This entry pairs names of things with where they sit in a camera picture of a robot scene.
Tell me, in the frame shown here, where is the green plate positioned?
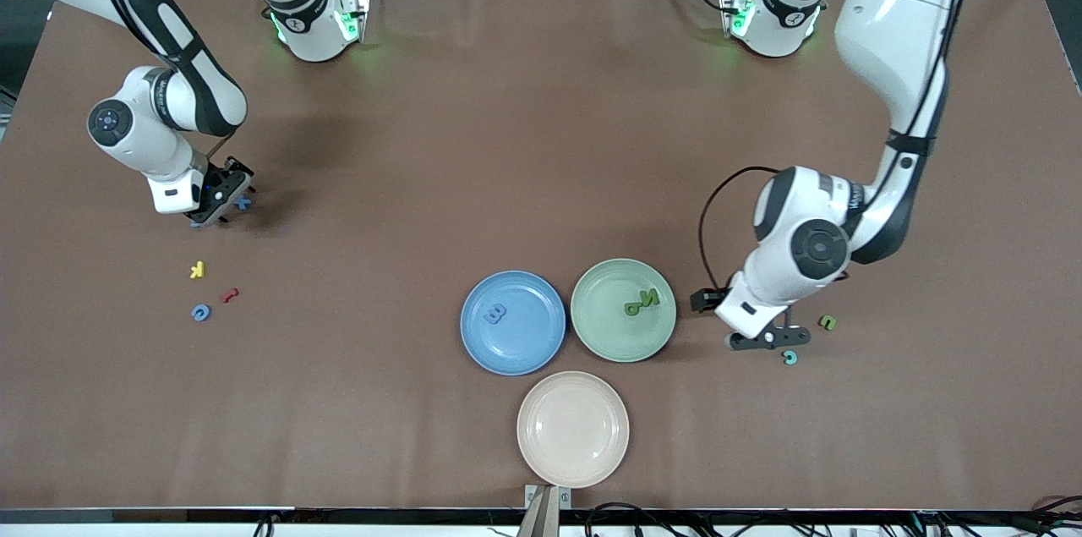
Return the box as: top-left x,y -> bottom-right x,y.
570,258 -> 678,364

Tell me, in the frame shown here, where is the beige plate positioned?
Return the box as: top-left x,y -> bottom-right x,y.
516,370 -> 631,489

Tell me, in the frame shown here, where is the blue plate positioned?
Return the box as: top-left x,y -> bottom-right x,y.
460,270 -> 567,376

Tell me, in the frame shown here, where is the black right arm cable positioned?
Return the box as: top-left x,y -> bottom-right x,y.
76,0 -> 231,159

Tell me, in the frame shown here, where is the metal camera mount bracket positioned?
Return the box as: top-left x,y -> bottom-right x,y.
517,484 -> 572,537

